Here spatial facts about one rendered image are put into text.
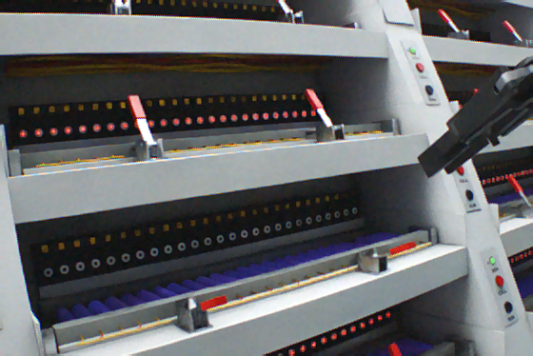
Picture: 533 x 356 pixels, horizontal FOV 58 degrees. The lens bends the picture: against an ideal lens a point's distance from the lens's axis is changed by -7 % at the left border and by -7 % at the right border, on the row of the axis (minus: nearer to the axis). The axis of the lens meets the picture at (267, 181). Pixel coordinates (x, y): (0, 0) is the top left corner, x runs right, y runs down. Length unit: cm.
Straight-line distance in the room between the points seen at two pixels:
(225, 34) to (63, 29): 21
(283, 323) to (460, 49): 68
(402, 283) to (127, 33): 47
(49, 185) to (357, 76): 60
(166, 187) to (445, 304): 51
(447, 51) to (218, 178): 58
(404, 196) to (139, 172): 48
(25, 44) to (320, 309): 45
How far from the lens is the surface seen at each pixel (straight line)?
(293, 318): 59
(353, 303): 64
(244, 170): 60
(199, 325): 54
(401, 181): 88
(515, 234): 94
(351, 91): 95
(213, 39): 68
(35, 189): 52
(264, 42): 72
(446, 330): 88
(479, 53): 111
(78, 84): 81
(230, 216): 75
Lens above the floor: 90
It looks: 13 degrees up
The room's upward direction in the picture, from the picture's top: 17 degrees counter-clockwise
